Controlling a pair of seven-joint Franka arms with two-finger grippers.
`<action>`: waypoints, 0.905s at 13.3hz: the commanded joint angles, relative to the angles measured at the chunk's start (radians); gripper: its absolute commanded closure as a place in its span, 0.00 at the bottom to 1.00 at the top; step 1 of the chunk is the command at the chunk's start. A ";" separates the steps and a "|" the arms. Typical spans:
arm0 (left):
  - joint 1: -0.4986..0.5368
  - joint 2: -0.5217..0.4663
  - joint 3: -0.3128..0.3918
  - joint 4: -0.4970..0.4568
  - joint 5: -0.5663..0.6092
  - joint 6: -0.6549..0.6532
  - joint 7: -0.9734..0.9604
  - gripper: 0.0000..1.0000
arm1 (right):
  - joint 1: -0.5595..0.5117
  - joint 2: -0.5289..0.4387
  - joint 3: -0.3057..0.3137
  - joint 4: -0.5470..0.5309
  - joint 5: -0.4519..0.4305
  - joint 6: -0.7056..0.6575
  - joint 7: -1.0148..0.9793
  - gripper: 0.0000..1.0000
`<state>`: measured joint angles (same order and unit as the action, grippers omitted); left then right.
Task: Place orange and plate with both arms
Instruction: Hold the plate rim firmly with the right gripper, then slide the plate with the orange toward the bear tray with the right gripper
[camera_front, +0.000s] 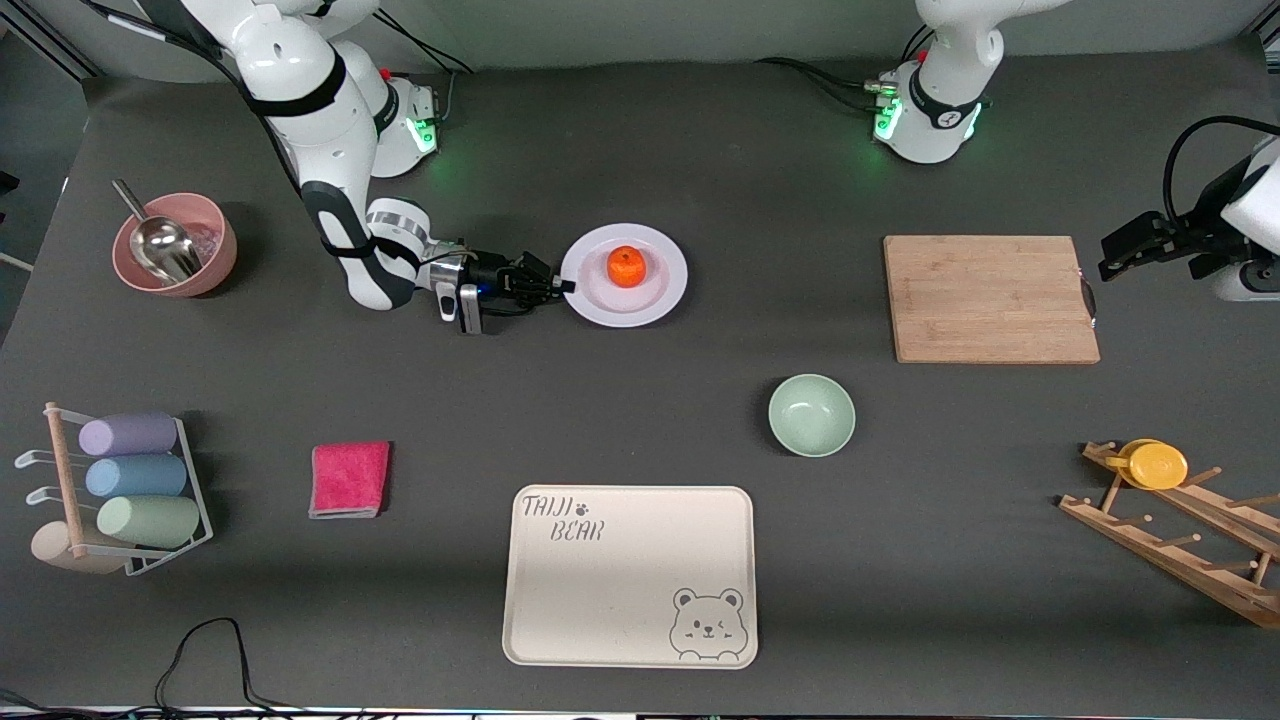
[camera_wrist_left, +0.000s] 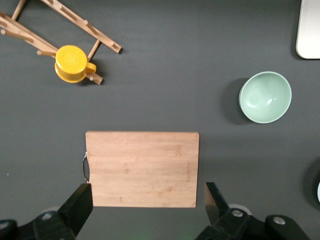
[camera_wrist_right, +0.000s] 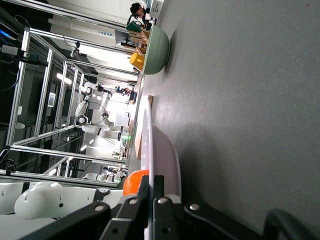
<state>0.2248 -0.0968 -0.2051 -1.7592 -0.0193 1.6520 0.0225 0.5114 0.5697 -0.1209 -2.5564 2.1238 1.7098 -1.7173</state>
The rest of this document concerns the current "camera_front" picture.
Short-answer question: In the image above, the pink folded cloth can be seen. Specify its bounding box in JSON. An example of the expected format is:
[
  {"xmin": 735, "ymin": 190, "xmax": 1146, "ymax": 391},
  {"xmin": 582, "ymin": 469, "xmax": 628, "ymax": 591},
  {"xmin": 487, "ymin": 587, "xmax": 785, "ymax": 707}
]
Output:
[{"xmin": 309, "ymin": 441, "xmax": 392, "ymax": 520}]

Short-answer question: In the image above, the pale green cup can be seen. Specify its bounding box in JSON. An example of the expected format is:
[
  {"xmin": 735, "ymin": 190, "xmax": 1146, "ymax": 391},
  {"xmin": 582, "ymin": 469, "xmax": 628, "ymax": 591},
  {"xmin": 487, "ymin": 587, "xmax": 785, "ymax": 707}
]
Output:
[{"xmin": 96, "ymin": 495, "xmax": 201, "ymax": 549}]

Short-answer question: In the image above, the white wire cup rack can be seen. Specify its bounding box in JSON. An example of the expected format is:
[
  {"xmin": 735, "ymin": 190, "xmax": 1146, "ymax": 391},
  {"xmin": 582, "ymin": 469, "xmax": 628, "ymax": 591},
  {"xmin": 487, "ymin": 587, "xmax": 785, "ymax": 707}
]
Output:
[{"xmin": 15, "ymin": 402, "xmax": 214, "ymax": 578}]

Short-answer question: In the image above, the white round plate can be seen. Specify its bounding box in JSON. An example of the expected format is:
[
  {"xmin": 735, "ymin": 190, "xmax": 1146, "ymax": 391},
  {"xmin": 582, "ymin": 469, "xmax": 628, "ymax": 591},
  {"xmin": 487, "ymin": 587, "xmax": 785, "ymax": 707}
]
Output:
[{"xmin": 559, "ymin": 223, "xmax": 689, "ymax": 328}]

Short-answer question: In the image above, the black arm base cable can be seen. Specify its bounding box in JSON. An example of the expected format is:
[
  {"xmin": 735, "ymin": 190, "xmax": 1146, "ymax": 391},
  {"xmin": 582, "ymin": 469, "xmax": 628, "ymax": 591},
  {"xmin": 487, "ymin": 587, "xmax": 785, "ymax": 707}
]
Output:
[
  {"xmin": 755, "ymin": 56, "xmax": 896, "ymax": 113},
  {"xmin": 375, "ymin": 8, "xmax": 477, "ymax": 77}
]

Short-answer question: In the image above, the pink ribbed bowl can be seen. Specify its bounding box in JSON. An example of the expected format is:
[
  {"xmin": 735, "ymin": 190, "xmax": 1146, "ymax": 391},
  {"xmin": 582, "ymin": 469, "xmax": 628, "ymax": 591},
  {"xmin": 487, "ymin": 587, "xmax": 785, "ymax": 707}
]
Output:
[{"xmin": 111, "ymin": 192, "xmax": 239, "ymax": 298}]

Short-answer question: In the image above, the purple cup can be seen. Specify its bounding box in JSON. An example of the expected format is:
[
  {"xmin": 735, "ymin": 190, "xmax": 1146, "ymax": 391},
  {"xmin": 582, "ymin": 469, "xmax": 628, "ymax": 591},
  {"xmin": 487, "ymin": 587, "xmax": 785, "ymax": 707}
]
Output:
[{"xmin": 78, "ymin": 413, "xmax": 179, "ymax": 458}]

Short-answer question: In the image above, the beige tray with bear print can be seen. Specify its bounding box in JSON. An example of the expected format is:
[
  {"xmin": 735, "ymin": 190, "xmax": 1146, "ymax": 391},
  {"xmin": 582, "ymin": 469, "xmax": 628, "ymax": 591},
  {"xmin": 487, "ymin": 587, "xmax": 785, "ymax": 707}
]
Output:
[{"xmin": 502, "ymin": 485, "xmax": 758, "ymax": 669}]

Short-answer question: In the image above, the shiny metal scoop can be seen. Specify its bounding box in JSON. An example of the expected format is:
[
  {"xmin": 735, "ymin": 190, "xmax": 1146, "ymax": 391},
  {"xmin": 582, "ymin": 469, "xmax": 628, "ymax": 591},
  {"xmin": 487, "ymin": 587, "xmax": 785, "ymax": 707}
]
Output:
[{"xmin": 112, "ymin": 179, "xmax": 204, "ymax": 285}]

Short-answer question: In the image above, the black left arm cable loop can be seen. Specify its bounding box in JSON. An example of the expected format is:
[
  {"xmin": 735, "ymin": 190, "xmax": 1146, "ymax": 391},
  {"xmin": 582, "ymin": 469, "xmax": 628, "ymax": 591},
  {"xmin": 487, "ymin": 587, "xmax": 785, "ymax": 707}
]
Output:
[{"xmin": 1162, "ymin": 115, "xmax": 1280, "ymax": 233}]

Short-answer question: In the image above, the wooden peg drying rack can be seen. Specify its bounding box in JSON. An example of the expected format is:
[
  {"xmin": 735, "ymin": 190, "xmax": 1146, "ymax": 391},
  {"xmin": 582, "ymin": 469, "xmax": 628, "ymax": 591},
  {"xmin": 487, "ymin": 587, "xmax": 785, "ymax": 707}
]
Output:
[{"xmin": 1058, "ymin": 440, "xmax": 1280, "ymax": 629}]

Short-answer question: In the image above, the blue cup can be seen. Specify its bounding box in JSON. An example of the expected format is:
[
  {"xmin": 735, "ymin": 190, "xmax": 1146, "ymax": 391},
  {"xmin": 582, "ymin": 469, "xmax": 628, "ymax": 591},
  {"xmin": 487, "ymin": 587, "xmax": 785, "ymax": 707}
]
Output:
[{"xmin": 85, "ymin": 455, "xmax": 189, "ymax": 499}]

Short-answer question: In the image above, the wooden cutting board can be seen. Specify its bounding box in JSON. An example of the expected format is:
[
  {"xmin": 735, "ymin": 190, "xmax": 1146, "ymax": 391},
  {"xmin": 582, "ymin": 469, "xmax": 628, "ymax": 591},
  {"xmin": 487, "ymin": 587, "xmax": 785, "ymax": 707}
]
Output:
[{"xmin": 883, "ymin": 235, "xmax": 1102, "ymax": 365}]

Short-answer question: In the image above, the beige cup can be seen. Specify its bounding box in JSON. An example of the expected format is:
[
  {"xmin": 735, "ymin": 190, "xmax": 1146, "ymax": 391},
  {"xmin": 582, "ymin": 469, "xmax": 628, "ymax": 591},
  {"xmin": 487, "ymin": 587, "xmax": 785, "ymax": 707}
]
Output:
[{"xmin": 30, "ymin": 520, "xmax": 126, "ymax": 576}]

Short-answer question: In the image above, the black left arm base cable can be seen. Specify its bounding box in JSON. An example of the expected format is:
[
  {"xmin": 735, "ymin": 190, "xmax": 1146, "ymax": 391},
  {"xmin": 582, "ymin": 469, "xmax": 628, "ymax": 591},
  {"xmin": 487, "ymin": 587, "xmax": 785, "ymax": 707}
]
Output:
[{"xmin": 755, "ymin": 56, "xmax": 896, "ymax": 113}]

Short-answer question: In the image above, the yellow cup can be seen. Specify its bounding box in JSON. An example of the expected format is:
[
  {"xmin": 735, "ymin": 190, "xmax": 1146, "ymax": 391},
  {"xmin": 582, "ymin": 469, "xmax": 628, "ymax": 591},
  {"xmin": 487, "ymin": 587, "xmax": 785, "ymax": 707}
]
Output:
[{"xmin": 1105, "ymin": 439, "xmax": 1189, "ymax": 491}]

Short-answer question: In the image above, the black cable on table edge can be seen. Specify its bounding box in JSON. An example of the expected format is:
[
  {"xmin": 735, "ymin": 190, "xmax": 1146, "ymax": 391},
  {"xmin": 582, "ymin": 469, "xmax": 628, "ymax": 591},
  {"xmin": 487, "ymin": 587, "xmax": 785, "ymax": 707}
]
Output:
[{"xmin": 0, "ymin": 617, "xmax": 371, "ymax": 720}]

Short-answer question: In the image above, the pale green bowl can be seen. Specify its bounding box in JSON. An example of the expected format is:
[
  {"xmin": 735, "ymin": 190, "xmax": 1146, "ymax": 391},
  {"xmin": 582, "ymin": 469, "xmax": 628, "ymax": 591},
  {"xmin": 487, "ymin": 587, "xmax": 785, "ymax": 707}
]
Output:
[{"xmin": 768, "ymin": 374, "xmax": 857, "ymax": 458}]

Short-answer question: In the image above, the black right arm base cable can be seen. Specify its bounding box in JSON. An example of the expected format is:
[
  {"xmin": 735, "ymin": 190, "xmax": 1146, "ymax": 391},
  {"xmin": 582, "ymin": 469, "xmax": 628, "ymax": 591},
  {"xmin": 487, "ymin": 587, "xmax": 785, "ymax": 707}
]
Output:
[{"xmin": 375, "ymin": 8, "xmax": 477, "ymax": 77}]

